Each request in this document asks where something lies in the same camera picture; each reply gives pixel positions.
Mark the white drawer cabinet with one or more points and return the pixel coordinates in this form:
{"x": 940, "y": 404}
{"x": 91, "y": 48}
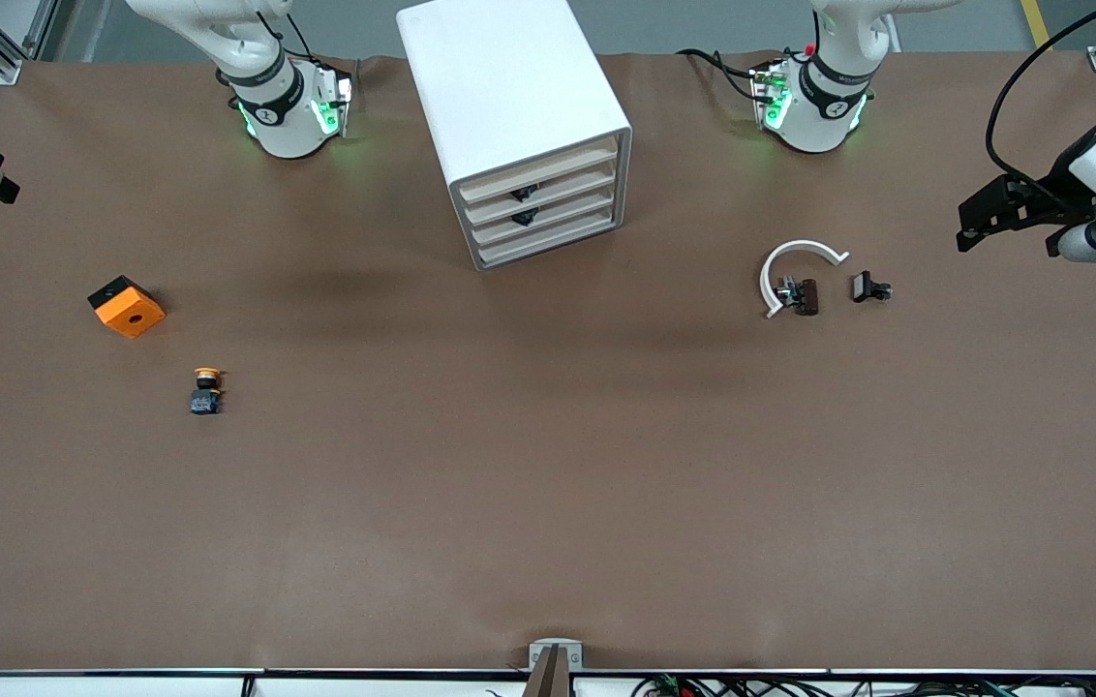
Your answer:
{"x": 500, "y": 87}

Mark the white curved plastic piece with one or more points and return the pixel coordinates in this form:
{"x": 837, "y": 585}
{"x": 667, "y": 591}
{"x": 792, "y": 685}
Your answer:
{"x": 805, "y": 245}

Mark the white table edge rail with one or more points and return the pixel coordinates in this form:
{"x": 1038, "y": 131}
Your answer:
{"x": 122, "y": 685}

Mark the orange square box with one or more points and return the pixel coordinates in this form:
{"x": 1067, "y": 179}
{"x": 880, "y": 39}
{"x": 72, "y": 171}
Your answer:
{"x": 132, "y": 315}

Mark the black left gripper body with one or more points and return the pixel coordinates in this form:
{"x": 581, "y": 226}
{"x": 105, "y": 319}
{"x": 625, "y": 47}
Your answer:
{"x": 1057, "y": 187}

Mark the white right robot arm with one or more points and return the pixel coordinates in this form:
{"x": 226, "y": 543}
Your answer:
{"x": 287, "y": 116}

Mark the yellow push button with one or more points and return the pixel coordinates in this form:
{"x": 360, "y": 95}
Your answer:
{"x": 205, "y": 399}

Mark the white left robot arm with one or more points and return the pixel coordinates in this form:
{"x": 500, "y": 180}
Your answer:
{"x": 814, "y": 121}

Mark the small black clip part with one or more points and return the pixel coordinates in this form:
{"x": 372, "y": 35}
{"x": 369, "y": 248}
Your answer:
{"x": 863, "y": 286}

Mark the grey metal bracket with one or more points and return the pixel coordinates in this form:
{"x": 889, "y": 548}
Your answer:
{"x": 538, "y": 656}

